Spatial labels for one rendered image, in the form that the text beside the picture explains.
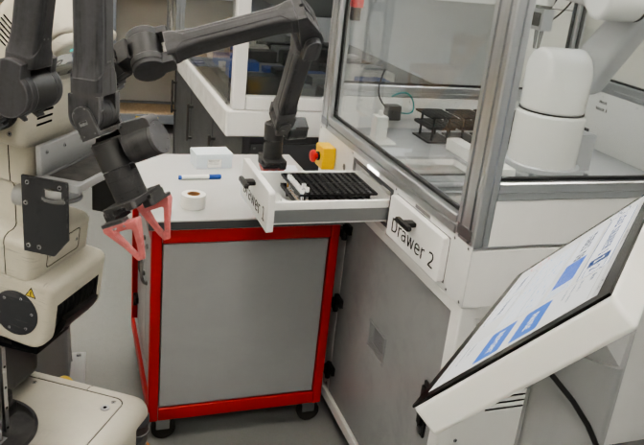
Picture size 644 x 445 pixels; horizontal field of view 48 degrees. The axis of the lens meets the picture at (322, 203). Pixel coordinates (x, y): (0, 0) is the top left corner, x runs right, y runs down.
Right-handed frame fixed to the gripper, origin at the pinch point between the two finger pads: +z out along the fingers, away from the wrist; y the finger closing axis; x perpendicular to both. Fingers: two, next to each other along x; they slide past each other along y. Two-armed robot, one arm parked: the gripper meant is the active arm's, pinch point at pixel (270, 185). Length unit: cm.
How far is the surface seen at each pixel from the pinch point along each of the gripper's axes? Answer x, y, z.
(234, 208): 12.0, -5.1, 4.9
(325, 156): -19.2, 6.8, -6.7
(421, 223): -22, -57, -11
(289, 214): 4.4, -35.7, -5.4
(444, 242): -22, -69, -11
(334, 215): -7.9, -35.6, -4.5
